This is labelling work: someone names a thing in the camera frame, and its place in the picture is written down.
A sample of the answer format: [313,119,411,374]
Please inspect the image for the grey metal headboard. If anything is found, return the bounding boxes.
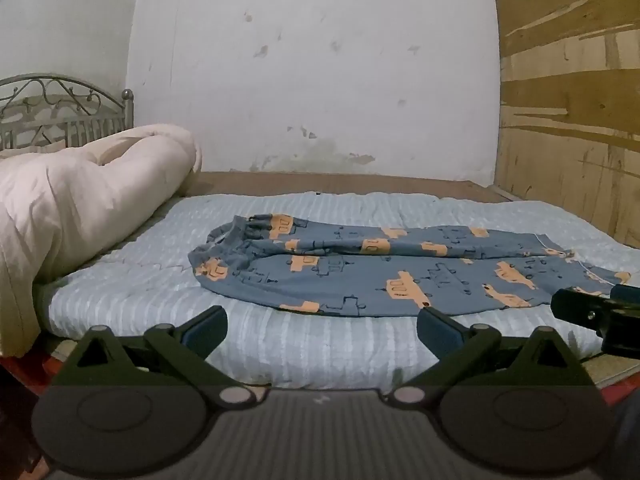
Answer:
[0,73,136,151]

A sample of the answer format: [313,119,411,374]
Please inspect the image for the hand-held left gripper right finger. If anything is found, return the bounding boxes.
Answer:
[384,306,599,407]

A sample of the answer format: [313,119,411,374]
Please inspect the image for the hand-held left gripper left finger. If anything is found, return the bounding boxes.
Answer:
[50,305,263,408]

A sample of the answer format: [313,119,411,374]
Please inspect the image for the plywood partition panel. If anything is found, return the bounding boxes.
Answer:
[489,0,640,252]

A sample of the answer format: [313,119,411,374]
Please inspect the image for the pale pink comforter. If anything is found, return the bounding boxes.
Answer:
[0,123,203,359]

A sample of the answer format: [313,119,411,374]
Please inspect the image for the red bed frame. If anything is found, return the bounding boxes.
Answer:
[0,352,68,391]

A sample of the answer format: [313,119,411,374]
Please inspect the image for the light blue quilted blanket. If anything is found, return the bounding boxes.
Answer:
[36,191,640,395]

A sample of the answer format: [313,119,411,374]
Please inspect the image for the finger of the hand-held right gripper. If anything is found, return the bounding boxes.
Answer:
[550,283,640,359]

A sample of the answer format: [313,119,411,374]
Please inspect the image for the blue pants with orange print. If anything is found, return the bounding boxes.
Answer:
[188,213,633,319]

